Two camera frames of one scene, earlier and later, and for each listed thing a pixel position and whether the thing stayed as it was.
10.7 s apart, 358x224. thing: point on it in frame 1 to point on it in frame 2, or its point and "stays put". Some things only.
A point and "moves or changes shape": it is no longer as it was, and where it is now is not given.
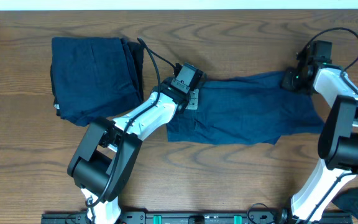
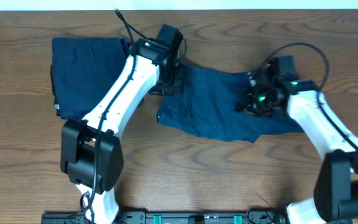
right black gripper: x=285 y=82 to x=245 y=105
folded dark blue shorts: x=96 y=77 stays put
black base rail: x=206 y=218 stays put
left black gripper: x=195 y=104 to x=176 y=89
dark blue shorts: x=255 y=109 moves or changes shape
